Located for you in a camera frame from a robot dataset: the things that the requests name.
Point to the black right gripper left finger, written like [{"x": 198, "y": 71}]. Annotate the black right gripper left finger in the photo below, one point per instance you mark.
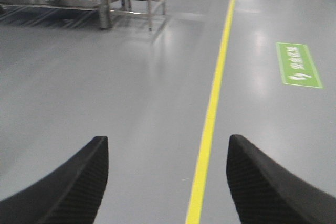
[{"x": 72, "y": 193}]

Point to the green floor sign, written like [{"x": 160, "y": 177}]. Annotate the green floor sign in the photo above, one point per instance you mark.
[{"x": 296, "y": 65}]

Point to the steel cart with casters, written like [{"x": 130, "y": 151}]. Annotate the steel cart with casters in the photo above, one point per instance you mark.
[{"x": 106, "y": 8}]

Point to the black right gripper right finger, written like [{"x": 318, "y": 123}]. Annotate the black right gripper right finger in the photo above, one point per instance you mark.
[{"x": 265, "y": 192}]

